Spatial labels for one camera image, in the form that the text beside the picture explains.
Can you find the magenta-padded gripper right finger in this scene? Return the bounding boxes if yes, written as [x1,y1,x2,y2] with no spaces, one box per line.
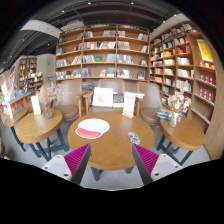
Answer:
[131,143,184,186]

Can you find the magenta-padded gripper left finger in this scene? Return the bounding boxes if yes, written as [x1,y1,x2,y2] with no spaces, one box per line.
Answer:
[41,143,92,186]

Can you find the round wooden side table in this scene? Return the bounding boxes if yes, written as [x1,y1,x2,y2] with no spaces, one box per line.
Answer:
[3,105,33,153]
[156,115,206,167]
[15,108,69,162]

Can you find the dark cover book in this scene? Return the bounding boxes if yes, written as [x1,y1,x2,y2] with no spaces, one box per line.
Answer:
[112,92,125,109]

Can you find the blue orange display stand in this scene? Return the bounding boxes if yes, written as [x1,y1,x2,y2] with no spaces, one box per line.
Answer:
[0,71,33,118]

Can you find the small white table sign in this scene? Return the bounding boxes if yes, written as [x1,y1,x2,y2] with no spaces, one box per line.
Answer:
[30,95,42,116]

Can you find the transparent computer mouse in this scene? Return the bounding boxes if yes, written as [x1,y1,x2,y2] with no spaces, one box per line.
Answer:
[127,131,142,145]

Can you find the thin blue books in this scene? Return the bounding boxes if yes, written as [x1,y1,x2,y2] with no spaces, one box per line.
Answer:
[134,91,146,100]

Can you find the glass vase with dried flowers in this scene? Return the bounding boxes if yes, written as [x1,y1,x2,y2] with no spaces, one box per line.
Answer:
[35,82,63,120]
[167,93,192,129]

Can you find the white framed picture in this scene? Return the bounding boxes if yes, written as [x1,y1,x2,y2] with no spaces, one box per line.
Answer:
[91,86,115,108]

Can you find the white mouse pad red rest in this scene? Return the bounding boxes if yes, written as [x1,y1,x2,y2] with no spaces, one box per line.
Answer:
[75,118,111,140]

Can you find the white sign in wooden stand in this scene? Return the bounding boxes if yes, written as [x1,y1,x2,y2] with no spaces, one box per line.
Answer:
[121,91,137,119]

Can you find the stack of colourful books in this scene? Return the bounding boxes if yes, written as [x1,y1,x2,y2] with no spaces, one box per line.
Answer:
[156,108,173,121]

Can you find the curved wooden bookshelf unit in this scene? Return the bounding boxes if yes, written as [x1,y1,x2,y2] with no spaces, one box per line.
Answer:
[149,20,224,161]

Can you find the brown wooden armchair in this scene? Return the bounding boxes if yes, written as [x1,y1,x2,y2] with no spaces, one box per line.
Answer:
[53,78,88,123]
[83,78,145,117]
[135,81,164,127]

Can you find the wide wooden bookshelf unit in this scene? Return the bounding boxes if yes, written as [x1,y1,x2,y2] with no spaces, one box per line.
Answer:
[54,23,151,83]

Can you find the white hanging ceiling sign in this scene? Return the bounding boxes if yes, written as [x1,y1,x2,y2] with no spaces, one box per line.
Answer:
[19,19,64,39]

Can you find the small distant bookshelf unit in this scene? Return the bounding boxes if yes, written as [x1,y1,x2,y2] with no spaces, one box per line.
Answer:
[18,56,44,93]

